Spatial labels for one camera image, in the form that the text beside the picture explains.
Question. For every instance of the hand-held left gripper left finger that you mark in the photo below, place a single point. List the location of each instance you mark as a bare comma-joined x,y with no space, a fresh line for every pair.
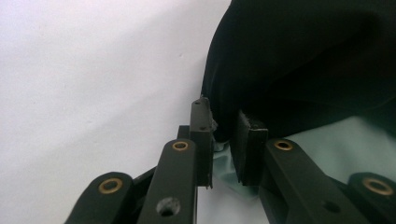
200,130

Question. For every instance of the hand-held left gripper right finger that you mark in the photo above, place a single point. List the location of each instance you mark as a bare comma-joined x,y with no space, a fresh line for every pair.
249,155

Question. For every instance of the black and green t-shirt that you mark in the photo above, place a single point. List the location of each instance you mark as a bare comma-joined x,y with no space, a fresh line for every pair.
295,62

